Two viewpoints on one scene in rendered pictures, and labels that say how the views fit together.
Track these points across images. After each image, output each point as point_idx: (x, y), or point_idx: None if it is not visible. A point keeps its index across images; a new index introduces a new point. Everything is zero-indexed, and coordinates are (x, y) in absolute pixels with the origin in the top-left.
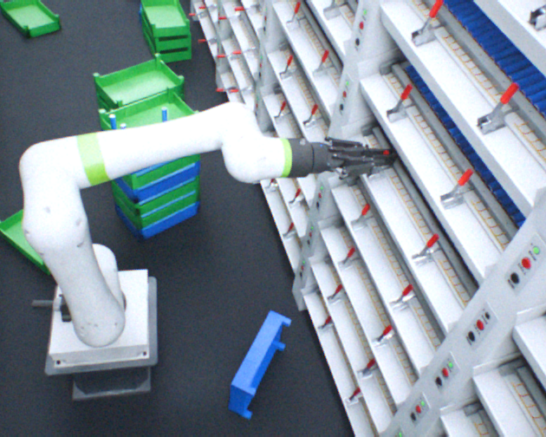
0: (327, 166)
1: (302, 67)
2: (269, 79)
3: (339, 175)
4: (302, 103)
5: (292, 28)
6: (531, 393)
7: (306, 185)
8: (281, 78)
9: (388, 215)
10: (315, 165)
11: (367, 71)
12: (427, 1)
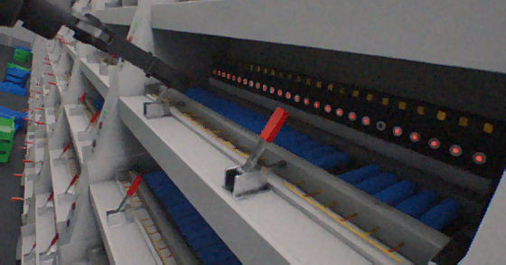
0: (70, 11)
1: (91, 81)
2: (60, 132)
3: (90, 33)
4: (85, 127)
5: (91, 61)
6: None
7: (64, 215)
8: (70, 113)
9: (173, 142)
10: None
11: None
12: None
